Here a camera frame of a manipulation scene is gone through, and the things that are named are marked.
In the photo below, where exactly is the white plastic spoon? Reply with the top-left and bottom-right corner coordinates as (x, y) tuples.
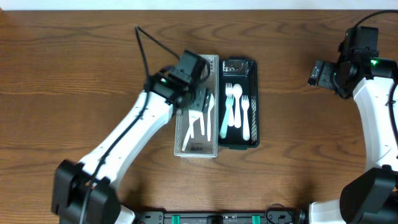
(207, 93), (215, 142)
(200, 113), (205, 136)
(233, 83), (243, 128)
(182, 110), (200, 151)

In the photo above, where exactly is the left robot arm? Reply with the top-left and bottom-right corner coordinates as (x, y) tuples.
(52, 50), (219, 224)

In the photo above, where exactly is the white plastic fork short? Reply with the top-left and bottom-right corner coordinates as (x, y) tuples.
(241, 95), (250, 141)

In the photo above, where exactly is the pale green plastic fork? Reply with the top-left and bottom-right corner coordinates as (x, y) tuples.
(220, 94), (234, 139)

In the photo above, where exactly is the white plastic fork long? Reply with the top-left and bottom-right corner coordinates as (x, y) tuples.
(225, 83), (234, 127)

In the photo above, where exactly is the black mounting rail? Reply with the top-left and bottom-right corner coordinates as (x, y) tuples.
(133, 208), (309, 224)

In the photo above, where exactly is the clear plastic mesh basket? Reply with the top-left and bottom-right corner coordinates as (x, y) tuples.
(174, 54), (219, 158)

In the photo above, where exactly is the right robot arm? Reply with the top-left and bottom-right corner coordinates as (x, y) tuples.
(307, 26), (397, 223)

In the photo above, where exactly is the black plastic mesh basket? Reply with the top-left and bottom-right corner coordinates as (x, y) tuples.
(217, 57), (260, 150)

